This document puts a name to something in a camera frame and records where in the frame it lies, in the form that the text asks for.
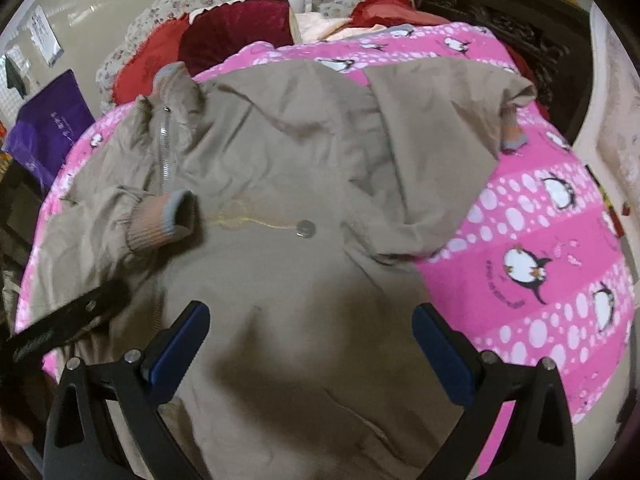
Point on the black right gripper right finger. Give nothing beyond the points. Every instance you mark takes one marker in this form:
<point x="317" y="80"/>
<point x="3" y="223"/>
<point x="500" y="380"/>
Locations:
<point x="538" y="442"/>

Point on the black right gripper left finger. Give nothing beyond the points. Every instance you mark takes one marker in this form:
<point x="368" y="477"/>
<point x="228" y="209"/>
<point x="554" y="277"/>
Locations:
<point x="81" y="441"/>

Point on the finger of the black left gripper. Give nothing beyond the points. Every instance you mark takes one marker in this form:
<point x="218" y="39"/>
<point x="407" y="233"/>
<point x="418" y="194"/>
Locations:
<point x="24" y="352"/>

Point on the khaki beige jacket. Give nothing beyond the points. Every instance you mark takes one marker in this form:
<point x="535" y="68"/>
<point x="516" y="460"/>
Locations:
<point x="293" y="202"/>

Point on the person's left hand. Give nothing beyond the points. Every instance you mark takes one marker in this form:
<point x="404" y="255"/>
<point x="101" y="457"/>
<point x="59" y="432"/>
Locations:
<point x="13" y="431"/>

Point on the purple tote bag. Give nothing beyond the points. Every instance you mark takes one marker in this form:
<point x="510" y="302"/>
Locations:
<point x="47" y="127"/>

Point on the red embroidered cushion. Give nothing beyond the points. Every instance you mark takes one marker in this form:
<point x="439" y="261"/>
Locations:
<point x="159" y="49"/>

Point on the dark red velvet pillow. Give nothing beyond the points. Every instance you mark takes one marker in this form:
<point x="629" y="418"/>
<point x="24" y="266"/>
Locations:
<point x="217" y="34"/>

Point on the dark carved wooden headboard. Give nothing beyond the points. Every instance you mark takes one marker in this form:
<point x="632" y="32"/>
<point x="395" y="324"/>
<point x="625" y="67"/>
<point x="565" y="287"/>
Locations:
<point x="553" y="37"/>

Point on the white paper on wall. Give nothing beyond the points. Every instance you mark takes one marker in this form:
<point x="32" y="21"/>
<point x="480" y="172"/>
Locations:
<point x="44" y="37"/>

